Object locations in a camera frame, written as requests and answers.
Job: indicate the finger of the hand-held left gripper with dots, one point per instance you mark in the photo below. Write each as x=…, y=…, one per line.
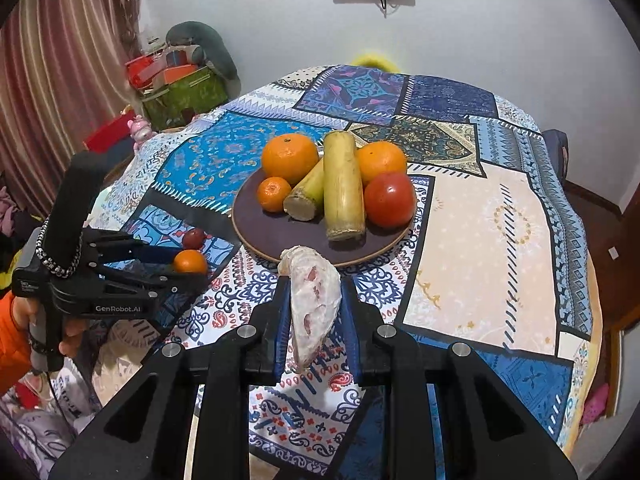
x=150, y=280
x=160, y=255

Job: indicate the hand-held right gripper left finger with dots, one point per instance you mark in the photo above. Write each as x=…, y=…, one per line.
x=280, y=340

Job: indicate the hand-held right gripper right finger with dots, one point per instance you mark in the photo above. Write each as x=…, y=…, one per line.
x=351, y=340

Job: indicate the small tangerine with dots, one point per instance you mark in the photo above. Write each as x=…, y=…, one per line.
x=190, y=262
x=273, y=194

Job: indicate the pale sweet potato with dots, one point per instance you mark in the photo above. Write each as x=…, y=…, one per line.
x=312, y=300

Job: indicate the purple round plate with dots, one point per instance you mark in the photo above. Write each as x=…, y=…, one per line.
x=270, y=232

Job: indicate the short sugarcane piece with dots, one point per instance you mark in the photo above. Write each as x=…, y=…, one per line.
x=305, y=197

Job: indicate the red tomato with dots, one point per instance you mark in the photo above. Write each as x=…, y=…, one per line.
x=390, y=200

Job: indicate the long sugarcane piece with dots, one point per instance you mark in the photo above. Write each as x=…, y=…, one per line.
x=344, y=185

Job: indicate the large orange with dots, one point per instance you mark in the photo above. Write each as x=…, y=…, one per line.
x=290, y=160

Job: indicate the medium orange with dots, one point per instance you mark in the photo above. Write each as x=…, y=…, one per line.
x=382, y=160

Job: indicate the person's left forearm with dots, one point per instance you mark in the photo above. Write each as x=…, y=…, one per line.
x=10, y=345

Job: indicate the person's left hand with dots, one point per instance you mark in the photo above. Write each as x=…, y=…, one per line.
x=74, y=337

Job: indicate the small red jujube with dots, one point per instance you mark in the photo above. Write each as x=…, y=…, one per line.
x=194, y=239

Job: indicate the pink plush toy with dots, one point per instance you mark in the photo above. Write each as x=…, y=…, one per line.
x=140, y=131

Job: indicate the red cardboard box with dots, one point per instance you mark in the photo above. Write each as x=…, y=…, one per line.
x=107, y=132

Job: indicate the green storage box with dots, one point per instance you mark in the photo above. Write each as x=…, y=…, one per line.
x=185, y=102

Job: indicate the blue patchwork tablecloth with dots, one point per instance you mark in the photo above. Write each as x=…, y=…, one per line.
x=500, y=240

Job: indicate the orange box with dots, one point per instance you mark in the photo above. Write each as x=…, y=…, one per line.
x=182, y=72

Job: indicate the red toy box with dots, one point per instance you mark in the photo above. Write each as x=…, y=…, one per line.
x=142, y=71

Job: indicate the striped brown curtain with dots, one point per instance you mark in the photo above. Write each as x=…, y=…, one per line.
x=50, y=60

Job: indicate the pink fluffy cloth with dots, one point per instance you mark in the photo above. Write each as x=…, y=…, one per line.
x=596, y=404

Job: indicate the grey chair back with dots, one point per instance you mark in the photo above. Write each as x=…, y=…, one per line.
x=556, y=152

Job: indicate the white wall socket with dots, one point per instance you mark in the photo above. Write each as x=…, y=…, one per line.
x=613, y=253

